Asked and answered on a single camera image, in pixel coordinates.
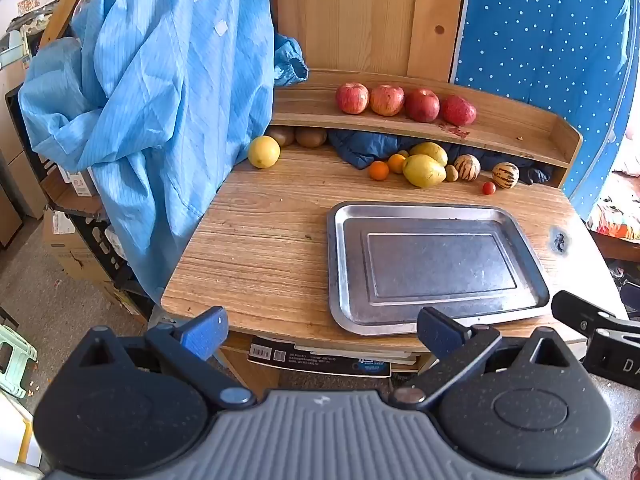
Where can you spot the striped melon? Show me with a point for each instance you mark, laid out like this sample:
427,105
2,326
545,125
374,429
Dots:
505,175
466,167

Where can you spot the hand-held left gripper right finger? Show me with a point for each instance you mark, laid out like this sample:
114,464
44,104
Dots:
440,332

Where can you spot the small orange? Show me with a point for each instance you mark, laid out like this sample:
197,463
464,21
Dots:
378,170
396,163

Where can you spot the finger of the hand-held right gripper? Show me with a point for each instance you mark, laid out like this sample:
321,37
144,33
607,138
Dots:
580,310

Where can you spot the cardboard box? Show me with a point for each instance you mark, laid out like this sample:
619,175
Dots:
70,250

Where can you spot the large brown kiwi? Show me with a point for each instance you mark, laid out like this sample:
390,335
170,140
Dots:
311,136
282,135

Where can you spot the large yellow mango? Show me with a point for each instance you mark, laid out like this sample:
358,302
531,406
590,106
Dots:
424,170

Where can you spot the cherry tomato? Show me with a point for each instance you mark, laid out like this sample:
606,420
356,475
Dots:
488,188

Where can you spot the small yellow mango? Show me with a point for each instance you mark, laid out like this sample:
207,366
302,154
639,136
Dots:
429,150

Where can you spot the metal tray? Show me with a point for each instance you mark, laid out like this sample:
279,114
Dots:
435,265

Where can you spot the cardboard boxes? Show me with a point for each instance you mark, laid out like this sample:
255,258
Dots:
107,247

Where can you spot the dark blue quilted cloth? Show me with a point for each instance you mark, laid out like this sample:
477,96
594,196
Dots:
360,147

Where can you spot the wooden panel board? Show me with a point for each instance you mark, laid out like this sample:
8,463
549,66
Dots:
360,15

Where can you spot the small brown kiwi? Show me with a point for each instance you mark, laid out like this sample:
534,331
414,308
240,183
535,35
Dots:
451,172

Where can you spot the light blue coat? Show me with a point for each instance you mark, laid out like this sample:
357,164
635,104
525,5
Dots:
165,85

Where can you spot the red apple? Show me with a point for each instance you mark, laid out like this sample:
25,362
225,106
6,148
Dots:
352,98
457,110
386,100
422,105

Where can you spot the colourful printed cloth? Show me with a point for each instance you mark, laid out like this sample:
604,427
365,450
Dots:
617,220

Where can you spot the green plastic stool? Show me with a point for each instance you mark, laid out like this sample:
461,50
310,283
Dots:
12,355

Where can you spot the wooden desk shelf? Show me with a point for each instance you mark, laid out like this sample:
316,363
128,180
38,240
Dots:
510,132

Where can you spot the black book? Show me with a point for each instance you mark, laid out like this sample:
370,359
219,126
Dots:
320,360

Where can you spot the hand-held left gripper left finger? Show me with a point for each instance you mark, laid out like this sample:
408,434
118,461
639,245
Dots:
205,331

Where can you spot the round yellow citrus fruit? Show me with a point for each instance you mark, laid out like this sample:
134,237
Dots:
263,151

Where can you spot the blue dotted cloth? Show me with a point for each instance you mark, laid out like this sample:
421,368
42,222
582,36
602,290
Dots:
540,35

